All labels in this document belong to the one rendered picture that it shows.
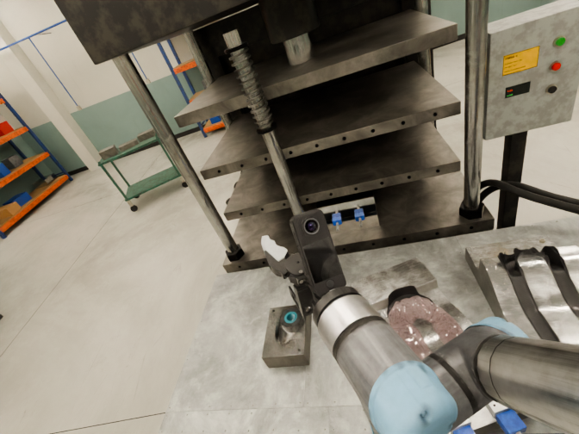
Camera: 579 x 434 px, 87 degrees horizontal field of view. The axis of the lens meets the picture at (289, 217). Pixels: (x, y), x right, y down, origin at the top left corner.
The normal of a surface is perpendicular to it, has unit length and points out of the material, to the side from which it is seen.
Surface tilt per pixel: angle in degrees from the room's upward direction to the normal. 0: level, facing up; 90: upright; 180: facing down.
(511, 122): 90
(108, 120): 90
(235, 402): 0
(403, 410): 20
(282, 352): 0
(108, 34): 90
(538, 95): 90
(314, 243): 58
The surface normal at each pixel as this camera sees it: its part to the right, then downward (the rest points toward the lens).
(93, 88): 0.02, 0.58
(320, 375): -0.31, -0.77
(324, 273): 0.18, -0.05
